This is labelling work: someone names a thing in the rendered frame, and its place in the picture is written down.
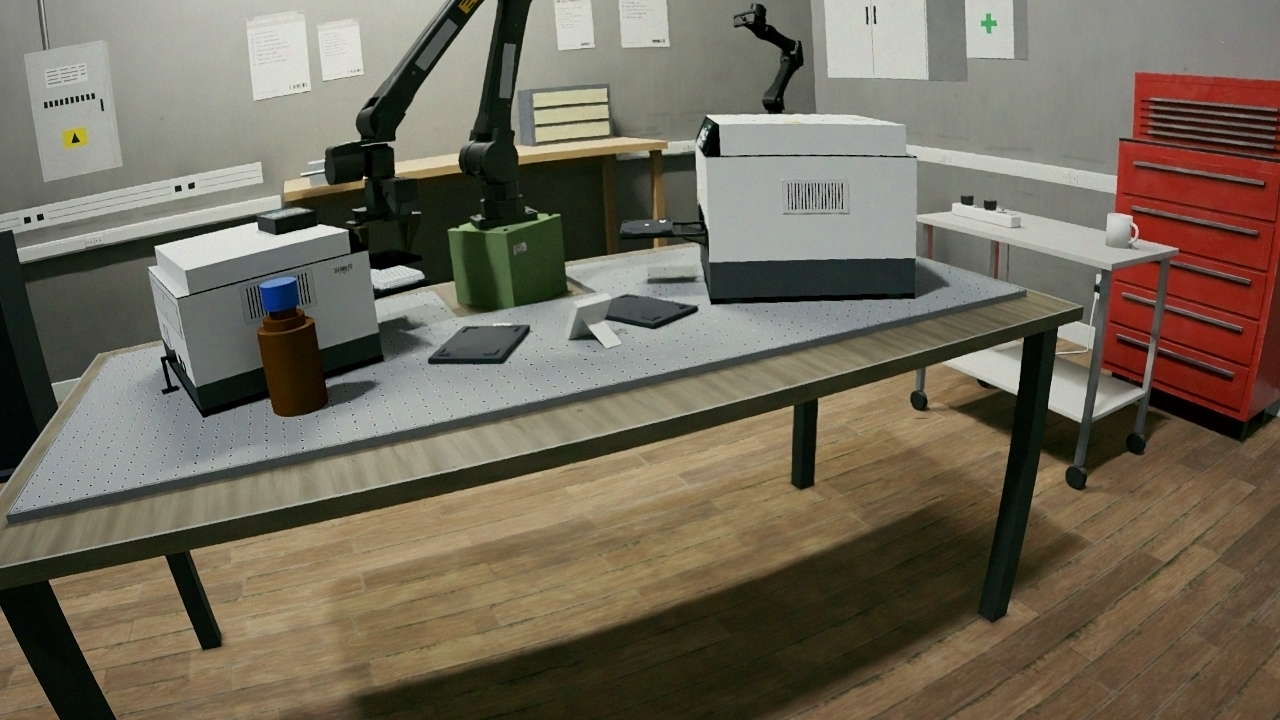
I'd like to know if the brown bottle with blue cap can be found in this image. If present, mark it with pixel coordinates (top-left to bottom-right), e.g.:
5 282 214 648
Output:
257 277 329 416

